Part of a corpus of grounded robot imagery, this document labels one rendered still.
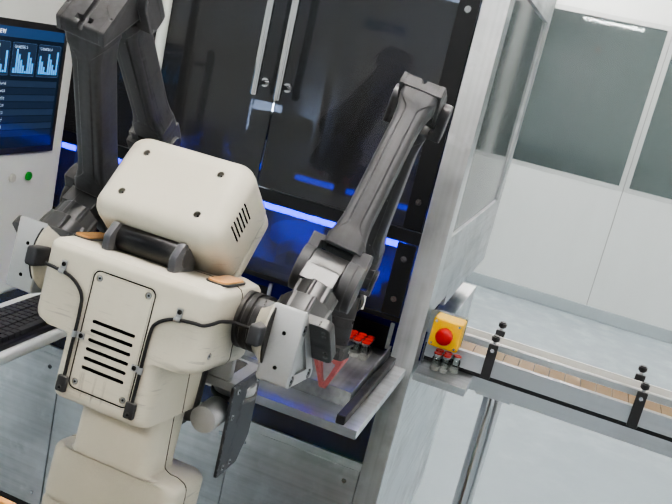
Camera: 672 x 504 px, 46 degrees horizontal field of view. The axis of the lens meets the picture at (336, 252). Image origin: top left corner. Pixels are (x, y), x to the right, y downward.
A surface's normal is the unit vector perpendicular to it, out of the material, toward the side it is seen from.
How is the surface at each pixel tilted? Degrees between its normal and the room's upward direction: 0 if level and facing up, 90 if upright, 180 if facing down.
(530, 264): 90
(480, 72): 90
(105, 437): 82
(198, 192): 48
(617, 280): 90
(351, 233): 57
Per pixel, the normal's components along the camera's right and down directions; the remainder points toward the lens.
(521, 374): -0.32, 0.17
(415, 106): 0.00, -0.33
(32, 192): 0.93, 0.28
